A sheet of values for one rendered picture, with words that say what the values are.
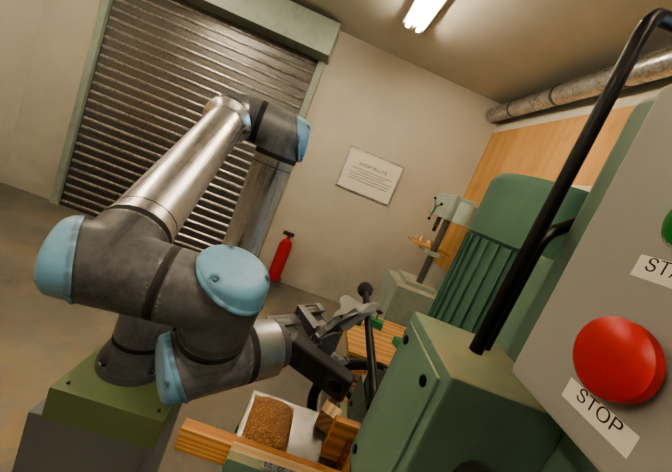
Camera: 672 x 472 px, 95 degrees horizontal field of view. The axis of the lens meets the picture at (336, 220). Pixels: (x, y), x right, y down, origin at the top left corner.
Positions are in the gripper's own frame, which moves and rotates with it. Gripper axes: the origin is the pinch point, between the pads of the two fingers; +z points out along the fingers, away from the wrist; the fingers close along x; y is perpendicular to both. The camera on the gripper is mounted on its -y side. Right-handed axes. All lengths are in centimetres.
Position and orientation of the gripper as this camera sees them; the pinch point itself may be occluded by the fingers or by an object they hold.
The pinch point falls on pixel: (365, 335)
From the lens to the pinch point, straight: 66.8
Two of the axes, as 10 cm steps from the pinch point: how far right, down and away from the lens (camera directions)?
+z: 7.5, 0.8, 6.5
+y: -5.5, -4.7, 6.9
